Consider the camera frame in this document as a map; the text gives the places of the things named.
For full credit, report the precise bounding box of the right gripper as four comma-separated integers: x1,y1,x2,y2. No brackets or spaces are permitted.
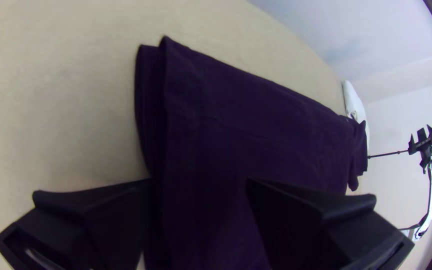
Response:
407,125,432,174

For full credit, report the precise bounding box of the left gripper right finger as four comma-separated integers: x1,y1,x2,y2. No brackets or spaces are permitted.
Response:
245,178,416,270

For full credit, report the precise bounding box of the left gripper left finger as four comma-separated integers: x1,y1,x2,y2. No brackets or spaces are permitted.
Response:
0,178,154,270

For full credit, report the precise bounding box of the black t-shirt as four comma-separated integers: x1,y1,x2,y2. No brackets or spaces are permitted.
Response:
134,35,369,270

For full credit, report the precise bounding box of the black tripod stand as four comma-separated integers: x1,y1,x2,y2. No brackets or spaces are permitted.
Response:
367,149,411,160

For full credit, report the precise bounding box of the white garment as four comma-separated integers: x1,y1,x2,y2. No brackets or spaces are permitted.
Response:
341,79,370,128

